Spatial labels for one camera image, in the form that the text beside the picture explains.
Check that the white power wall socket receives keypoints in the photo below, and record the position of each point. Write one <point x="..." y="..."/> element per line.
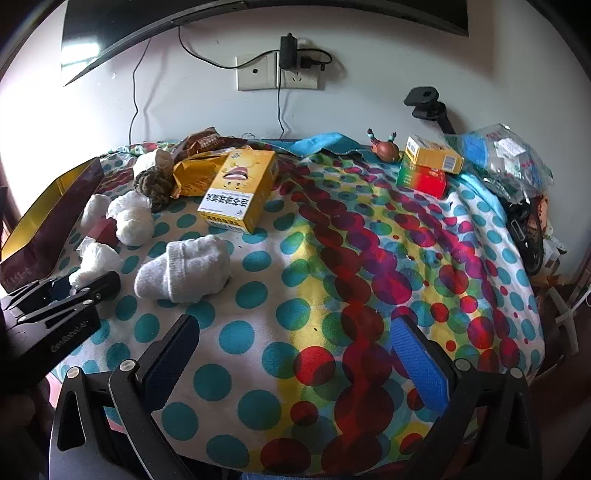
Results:
<point x="300" y="79"/>

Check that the small red box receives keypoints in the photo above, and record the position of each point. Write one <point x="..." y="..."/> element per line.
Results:
<point x="106" y="231"/>

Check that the black power adapter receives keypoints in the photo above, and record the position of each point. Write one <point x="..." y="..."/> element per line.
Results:
<point x="289" y="51"/>

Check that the yellow snack bag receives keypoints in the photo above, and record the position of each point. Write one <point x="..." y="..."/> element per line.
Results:
<point x="194" y="174"/>

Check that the black plug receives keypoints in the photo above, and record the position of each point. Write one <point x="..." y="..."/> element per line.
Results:
<point x="310" y="62"/>

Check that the clear plastic bag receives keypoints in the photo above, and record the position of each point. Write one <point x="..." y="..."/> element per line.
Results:
<point x="498" y="152"/>

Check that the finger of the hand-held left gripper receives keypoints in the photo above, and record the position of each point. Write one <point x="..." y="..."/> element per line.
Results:
<point x="87" y="290"/>
<point x="32" y="293"/>

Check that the polka dot blanket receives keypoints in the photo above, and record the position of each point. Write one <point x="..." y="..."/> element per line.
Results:
<point x="286" y="258"/>

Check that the white coaxial wall socket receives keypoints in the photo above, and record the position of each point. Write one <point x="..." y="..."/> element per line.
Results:
<point x="256" y="74"/>

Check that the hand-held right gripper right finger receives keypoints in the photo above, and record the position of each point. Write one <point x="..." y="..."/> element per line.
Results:
<point x="420" y="364"/>

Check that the black webcam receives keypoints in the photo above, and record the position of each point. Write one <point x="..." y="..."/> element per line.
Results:
<point x="427" y="104"/>

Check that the yellow cartoon carton box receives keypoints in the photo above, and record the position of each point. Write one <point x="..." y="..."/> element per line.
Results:
<point x="240" y="184"/>

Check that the dark red tin box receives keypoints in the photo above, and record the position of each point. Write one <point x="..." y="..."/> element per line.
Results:
<point x="76" y="196"/>

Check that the small yellow box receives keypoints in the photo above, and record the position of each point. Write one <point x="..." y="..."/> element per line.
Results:
<point x="431" y="157"/>

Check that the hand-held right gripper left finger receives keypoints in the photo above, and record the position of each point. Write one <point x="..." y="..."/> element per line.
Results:
<point x="171" y="357"/>

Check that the orange crab toy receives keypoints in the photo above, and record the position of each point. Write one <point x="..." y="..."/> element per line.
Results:
<point x="387" y="148"/>

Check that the brown snack bag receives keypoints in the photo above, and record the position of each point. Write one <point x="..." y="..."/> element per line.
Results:
<point x="201" y="141"/>

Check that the blue cloth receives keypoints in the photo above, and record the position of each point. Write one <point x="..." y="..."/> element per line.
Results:
<point x="318" y="143"/>

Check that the white plastic frame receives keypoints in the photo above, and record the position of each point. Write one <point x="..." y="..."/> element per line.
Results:
<point x="568" y="318"/>

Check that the white sock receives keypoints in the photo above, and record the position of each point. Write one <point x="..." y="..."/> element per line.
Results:
<point x="184" y="267"/>

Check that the green and red box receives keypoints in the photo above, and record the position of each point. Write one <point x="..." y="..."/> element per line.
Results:
<point x="422" y="181"/>

